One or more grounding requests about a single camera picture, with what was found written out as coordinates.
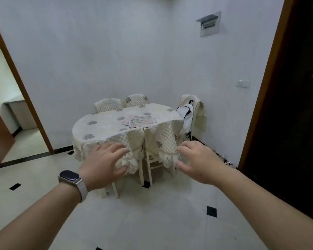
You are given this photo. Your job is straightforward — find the person's left hand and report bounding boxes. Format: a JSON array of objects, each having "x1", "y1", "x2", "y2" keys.
[{"x1": 78, "y1": 142, "x2": 131, "y2": 192}]

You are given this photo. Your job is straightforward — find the person's right hand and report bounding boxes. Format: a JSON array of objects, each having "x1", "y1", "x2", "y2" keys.
[{"x1": 175, "y1": 140, "x2": 229, "y2": 186}]

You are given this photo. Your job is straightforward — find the green leaf peach floral placemat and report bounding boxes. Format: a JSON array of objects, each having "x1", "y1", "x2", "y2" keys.
[{"x1": 128, "y1": 115, "x2": 157, "y2": 129}]

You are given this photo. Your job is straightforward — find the person's right forearm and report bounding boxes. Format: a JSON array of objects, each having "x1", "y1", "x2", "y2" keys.
[{"x1": 216, "y1": 166, "x2": 313, "y2": 250}]

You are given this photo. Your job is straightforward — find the person's left forearm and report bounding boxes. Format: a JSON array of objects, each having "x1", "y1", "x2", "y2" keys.
[{"x1": 0, "y1": 182, "x2": 82, "y2": 250}]

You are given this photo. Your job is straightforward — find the table with cream tablecloth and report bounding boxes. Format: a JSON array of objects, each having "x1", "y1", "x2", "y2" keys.
[{"x1": 72, "y1": 102, "x2": 186, "y2": 167}]

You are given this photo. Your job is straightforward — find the heap of small floor items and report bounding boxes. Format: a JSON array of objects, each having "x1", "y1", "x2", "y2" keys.
[{"x1": 213, "y1": 151, "x2": 237, "y2": 169}]

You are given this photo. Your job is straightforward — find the smartwatch with white band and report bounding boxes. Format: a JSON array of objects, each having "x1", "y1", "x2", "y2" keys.
[{"x1": 58, "y1": 169, "x2": 89, "y2": 203}]

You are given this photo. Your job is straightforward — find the white bag with dark trim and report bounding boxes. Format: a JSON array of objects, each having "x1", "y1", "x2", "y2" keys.
[{"x1": 176, "y1": 99, "x2": 194, "y2": 141}]

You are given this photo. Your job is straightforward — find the white cabinet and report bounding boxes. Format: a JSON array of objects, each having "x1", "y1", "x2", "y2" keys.
[{"x1": 4, "y1": 99, "x2": 39, "y2": 131}]

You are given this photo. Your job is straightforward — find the brown door frame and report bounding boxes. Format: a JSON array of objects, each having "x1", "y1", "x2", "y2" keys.
[
  {"x1": 0, "y1": 12, "x2": 54, "y2": 154},
  {"x1": 237, "y1": 0, "x2": 296, "y2": 172}
]

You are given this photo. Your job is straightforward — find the grey wall electrical panel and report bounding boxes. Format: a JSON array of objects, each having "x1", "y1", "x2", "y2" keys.
[{"x1": 195, "y1": 11, "x2": 222, "y2": 37}]

